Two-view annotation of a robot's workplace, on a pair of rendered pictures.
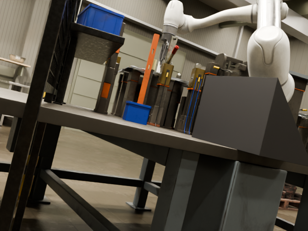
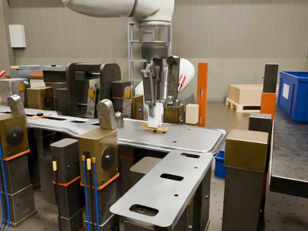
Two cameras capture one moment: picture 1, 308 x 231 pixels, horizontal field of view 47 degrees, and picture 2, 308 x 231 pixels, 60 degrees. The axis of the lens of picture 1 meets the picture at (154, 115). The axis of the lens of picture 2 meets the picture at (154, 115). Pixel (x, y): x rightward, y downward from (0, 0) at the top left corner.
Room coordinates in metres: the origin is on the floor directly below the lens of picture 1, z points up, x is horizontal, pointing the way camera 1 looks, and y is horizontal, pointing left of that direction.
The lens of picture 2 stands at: (2.75, 0.51, 1.23)
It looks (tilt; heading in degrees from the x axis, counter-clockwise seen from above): 13 degrees down; 218
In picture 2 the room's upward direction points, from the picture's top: straight up
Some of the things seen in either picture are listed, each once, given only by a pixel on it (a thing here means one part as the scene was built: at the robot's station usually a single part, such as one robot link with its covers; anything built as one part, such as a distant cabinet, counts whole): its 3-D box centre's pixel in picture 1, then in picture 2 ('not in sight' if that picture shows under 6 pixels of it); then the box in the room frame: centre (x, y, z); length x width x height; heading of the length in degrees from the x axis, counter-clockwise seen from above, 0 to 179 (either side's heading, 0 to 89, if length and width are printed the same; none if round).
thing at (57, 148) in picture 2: (173, 107); (64, 193); (2.37, -0.11, 0.84); 0.10 x 0.05 x 0.29; 14
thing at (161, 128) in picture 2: not in sight; (154, 125); (2.14, 0.03, 1.02); 0.08 x 0.04 x 0.01; 104
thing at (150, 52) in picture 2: (166, 42); (154, 61); (2.14, 0.03, 1.21); 0.08 x 0.07 x 0.09; 14
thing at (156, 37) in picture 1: (146, 77); (200, 136); (1.97, 0.09, 0.95); 0.03 x 0.01 x 0.50; 104
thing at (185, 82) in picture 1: (228, 96); (34, 117); (2.27, -0.44, 1.00); 1.38 x 0.22 x 0.02; 104
